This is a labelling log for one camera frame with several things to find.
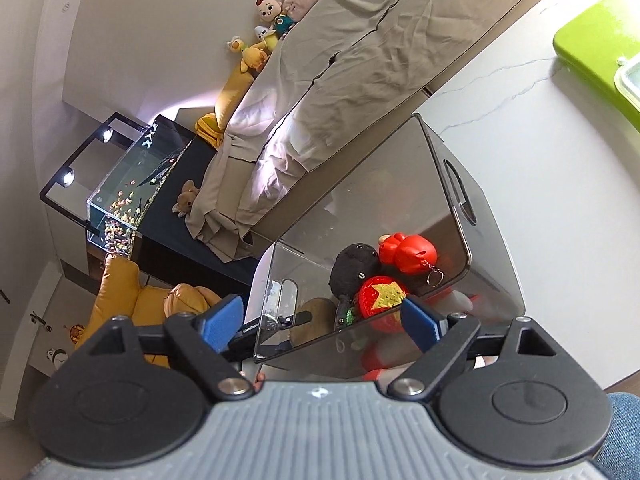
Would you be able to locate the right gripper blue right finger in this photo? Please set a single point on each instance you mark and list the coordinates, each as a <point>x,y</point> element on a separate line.
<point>445,342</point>

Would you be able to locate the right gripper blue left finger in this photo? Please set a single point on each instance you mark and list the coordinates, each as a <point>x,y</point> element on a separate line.
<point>194,345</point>

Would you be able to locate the white red foam rocket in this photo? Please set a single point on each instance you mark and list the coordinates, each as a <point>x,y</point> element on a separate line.
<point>406,334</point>

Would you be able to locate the smoky transparent storage bin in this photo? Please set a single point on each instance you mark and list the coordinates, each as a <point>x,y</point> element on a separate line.
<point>408,221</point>

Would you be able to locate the red ball yellow star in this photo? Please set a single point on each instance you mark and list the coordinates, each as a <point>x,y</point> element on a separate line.
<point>379,294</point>

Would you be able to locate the red boxing glove keychain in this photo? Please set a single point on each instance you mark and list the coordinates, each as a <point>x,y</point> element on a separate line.
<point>412,255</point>

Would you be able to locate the black plush toy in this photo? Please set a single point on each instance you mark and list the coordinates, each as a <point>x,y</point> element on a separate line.
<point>354,265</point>

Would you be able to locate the mustard leather armchair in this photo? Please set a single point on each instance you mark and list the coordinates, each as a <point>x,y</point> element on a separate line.
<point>122,294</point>

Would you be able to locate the black tv cabinet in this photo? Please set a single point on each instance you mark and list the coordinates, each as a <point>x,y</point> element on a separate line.
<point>168,252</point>

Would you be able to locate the brown teddy bear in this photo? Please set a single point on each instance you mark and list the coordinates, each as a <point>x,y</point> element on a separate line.
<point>185,199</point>

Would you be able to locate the glass fish tank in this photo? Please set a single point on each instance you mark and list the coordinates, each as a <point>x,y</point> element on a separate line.
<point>118,205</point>

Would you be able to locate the blue jeans knee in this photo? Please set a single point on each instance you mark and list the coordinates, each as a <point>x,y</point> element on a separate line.
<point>619,457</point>

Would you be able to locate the yellow pillow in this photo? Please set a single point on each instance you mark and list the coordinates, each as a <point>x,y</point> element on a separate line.
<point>211,126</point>

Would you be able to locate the yellow duck plush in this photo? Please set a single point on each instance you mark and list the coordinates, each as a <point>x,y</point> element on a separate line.
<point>254,57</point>

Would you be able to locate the beige sofa cover sheet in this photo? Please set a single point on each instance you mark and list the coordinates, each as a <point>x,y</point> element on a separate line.
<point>320,95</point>

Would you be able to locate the cartoon baby doll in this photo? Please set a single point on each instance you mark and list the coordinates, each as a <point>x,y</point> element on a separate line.
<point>268,10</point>

